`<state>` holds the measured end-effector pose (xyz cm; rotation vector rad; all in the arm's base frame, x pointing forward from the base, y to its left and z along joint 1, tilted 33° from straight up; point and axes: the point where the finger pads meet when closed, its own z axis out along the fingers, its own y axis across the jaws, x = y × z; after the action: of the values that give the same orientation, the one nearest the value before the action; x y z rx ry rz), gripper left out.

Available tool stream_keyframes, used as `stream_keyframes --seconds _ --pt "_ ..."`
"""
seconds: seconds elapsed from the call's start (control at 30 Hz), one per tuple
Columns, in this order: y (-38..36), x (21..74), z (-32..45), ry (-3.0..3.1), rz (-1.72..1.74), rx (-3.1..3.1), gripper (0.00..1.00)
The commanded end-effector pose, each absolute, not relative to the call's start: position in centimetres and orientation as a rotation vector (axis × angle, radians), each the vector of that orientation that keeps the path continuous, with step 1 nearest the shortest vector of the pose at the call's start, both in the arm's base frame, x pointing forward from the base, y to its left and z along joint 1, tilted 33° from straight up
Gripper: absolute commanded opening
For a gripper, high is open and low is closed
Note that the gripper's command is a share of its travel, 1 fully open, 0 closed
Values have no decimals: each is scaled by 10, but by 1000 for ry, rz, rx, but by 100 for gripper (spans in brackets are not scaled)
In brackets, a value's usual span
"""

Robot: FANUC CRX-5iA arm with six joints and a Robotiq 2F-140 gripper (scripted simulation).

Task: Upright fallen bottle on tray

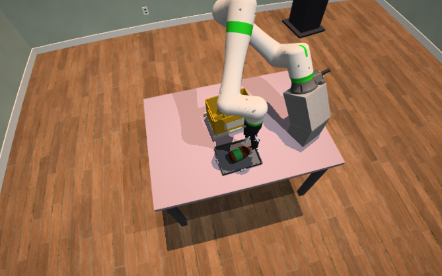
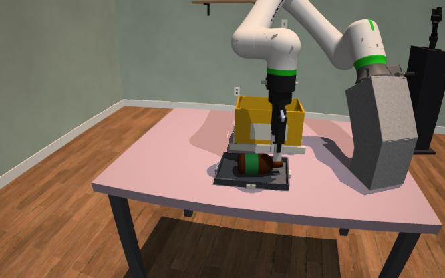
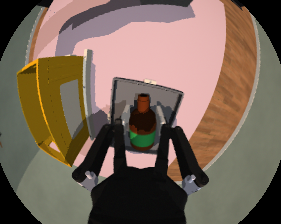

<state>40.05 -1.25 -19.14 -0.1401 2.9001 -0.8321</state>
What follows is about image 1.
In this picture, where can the brown bottle with green label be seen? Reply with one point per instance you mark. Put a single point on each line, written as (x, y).
(239, 154)

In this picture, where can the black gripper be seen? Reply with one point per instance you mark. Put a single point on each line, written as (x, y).
(253, 137)

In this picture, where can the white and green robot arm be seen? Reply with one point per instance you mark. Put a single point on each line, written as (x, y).
(237, 16)

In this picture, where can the yellow open crate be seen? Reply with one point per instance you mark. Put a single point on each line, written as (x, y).
(221, 122)

